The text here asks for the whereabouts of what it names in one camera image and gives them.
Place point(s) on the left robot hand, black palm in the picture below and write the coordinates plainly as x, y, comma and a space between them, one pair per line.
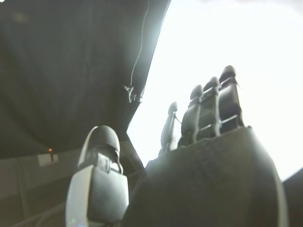
203, 179

